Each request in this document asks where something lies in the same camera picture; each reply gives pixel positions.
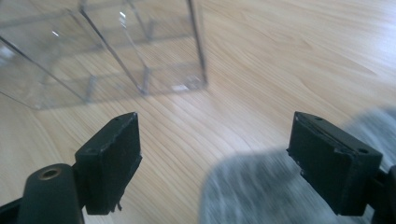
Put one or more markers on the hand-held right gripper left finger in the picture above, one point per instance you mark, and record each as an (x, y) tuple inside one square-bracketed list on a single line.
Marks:
[(109, 165)]

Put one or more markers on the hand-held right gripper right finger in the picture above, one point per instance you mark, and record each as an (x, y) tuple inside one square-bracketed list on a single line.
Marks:
[(333, 168)]

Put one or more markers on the grey striped fluffy cloth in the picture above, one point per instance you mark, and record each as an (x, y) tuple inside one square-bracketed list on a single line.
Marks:
[(258, 193)]

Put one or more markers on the clear acrylic divided box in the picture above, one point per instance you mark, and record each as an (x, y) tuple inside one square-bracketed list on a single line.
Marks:
[(93, 53)]

